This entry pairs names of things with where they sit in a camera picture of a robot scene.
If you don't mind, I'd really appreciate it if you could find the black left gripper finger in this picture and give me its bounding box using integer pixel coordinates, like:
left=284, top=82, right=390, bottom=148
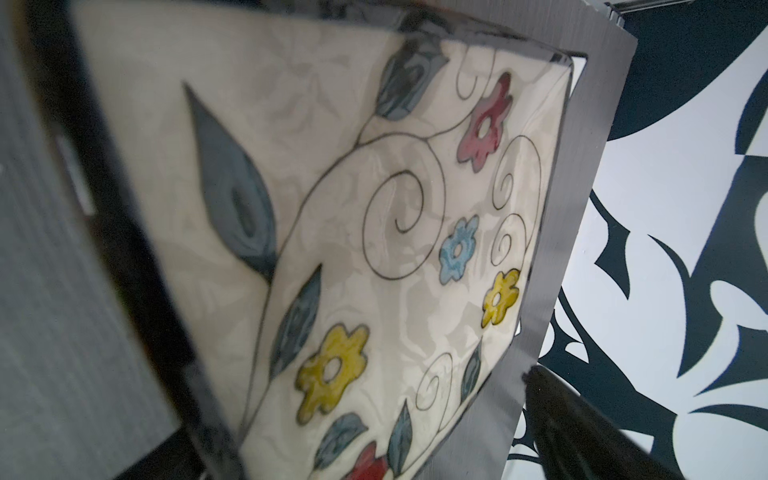
left=522, top=365, right=682, bottom=479

